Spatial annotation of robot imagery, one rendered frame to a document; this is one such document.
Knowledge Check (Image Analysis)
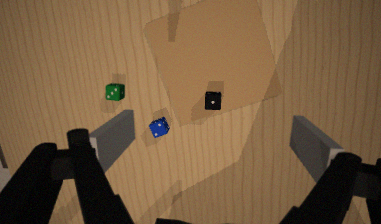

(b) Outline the blue die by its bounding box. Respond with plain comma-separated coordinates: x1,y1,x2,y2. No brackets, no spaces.
149,117,170,138

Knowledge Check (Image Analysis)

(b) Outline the black die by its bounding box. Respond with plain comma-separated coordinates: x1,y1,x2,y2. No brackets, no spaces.
205,91,221,110

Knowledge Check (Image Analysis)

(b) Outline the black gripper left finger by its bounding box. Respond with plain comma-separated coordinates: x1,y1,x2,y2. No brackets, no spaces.
0,109,135,224

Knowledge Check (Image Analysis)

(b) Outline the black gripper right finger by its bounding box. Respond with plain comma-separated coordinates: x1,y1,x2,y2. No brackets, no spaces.
279,115,381,224

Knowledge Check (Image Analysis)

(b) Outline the green die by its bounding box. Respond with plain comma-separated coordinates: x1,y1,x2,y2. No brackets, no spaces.
106,83,125,101

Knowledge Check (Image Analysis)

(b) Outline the tan mat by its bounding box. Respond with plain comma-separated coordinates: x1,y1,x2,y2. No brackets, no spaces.
145,0,282,124

